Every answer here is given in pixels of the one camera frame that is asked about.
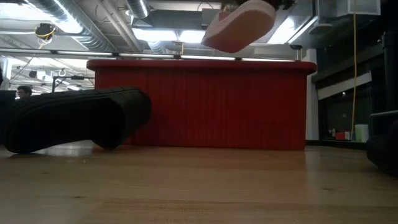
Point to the red ribbed plastic bin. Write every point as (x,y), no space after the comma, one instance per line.
(202,102)

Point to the grey ceiling unit box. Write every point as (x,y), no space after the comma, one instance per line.
(210,17)

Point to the white building column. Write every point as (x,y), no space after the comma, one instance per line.
(311,102)

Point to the small red box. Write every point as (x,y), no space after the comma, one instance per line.
(342,136)

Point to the pale green cup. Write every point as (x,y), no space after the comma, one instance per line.
(362,133)

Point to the person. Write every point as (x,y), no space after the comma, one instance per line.
(24,92)

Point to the grey horizontal bar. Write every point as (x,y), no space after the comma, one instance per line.
(384,114)

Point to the dark computer monitor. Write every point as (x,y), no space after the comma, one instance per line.
(7,98)

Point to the horizontal metal rail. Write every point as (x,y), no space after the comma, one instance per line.
(146,55)

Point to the black security camera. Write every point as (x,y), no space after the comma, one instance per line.
(296,46)

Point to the silver spiral ceiling duct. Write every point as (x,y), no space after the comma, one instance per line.
(138,7)

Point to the black metal stand frame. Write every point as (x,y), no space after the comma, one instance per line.
(73,77)

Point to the black vertical frame post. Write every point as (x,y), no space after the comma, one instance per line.
(391,62)

